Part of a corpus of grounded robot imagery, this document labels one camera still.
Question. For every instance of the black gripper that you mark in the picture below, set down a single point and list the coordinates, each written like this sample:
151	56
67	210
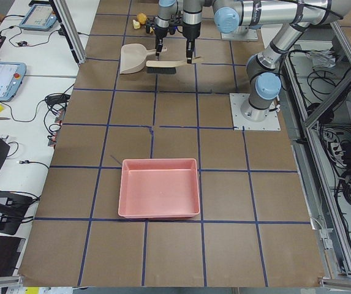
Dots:
161	33
190	30

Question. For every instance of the beige hand brush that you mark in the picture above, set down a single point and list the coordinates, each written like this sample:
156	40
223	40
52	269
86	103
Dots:
158	66

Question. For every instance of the pale yellow bread chunk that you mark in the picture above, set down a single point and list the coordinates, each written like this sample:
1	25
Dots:
136	24

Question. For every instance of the beige plastic dustpan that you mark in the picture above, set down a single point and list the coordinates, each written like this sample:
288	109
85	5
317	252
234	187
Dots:
133	58

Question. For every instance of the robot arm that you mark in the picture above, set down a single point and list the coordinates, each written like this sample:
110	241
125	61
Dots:
169	18
294	17

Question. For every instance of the pink plastic bin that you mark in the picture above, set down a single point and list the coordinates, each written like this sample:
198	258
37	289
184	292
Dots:
159	189

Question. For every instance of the blue teach pendant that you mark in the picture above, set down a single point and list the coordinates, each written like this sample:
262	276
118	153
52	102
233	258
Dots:
11	77
40	17

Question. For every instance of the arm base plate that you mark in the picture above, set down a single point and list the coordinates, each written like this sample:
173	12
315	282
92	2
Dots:
242	33
245	117

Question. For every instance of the aluminium frame post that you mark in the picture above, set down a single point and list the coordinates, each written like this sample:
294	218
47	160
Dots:
67	25

